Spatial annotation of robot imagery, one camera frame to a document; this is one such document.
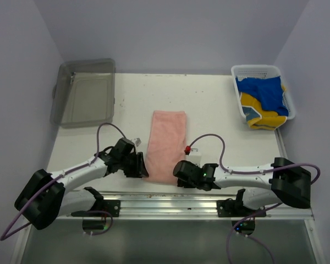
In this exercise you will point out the yellow towel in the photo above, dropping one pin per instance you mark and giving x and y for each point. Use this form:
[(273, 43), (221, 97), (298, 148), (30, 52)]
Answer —
[(256, 117)]

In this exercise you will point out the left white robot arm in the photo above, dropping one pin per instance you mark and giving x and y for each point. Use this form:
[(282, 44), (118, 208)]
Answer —
[(47, 196)]

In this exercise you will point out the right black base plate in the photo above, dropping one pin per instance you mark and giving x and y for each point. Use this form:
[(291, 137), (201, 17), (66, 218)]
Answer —
[(235, 207)]

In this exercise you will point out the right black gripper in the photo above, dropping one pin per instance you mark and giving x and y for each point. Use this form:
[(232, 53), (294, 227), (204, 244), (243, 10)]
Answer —
[(181, 183)]

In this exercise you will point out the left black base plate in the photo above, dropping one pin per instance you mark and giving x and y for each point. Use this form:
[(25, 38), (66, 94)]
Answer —
[(101, 209)]

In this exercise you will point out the blue towel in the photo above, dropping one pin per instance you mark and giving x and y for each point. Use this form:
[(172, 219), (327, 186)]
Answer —
[(268, 92)]

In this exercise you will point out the pink towel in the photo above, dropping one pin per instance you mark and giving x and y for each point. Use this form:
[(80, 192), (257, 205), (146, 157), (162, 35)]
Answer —
[(166, 146)]

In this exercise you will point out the white plastic basket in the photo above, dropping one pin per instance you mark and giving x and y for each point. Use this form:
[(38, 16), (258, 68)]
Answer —
[(240, 72)]

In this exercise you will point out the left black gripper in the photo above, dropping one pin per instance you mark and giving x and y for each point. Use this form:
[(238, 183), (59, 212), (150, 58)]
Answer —
[(139, 169)]

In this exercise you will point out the aluminium mounting rail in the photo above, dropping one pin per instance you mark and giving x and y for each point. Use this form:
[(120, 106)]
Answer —
[(164, 206)]

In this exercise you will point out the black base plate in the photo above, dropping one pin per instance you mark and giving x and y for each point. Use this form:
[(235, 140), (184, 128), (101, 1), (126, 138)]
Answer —
[(235, 207), (101, 209)]

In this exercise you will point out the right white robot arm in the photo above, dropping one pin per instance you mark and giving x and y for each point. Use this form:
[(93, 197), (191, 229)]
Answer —
[(279, 182)]

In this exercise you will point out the grey transparent plastic bin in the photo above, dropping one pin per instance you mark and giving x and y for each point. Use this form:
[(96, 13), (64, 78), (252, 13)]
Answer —
[(84, 93)]

